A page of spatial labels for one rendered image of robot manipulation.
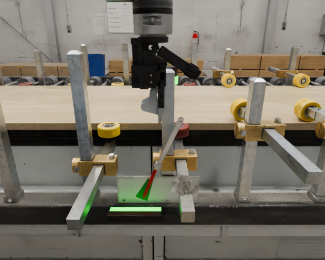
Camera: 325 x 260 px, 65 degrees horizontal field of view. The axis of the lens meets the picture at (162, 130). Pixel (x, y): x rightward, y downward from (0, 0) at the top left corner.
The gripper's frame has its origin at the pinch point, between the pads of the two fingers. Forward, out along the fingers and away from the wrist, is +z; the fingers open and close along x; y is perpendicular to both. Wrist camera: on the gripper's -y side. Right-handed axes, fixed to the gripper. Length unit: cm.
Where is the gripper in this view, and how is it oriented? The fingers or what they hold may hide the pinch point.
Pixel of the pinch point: (162, 117)
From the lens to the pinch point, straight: 66.3
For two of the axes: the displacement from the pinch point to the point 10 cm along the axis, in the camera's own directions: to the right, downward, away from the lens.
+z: 0.0, 9.3, 3.6
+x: 0.0, 3.6, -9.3
